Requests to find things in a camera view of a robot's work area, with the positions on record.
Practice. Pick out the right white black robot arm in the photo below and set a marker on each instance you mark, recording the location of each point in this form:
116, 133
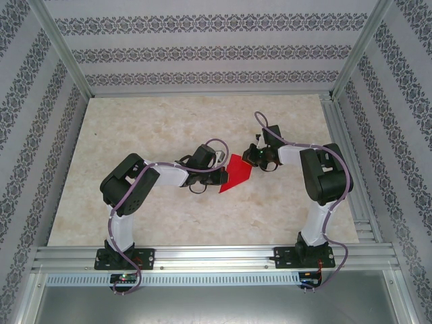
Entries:
327, 179

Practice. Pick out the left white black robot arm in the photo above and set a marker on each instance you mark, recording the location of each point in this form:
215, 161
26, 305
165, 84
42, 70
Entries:
128, 189

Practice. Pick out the grey metal sheet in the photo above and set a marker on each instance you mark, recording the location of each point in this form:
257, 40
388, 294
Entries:
216, 305

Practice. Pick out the long aluminium mounting rail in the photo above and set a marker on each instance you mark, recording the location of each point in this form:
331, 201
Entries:
216, 253

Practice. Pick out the aluminium side rail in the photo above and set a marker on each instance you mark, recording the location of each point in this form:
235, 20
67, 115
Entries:
347, 162

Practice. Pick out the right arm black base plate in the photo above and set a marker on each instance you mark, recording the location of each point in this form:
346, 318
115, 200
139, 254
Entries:
283, 258

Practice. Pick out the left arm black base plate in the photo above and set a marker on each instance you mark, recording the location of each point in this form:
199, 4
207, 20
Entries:
145, 258

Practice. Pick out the aluminium frame post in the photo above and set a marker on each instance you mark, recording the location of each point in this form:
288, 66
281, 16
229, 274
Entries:
60, 47
362, 47

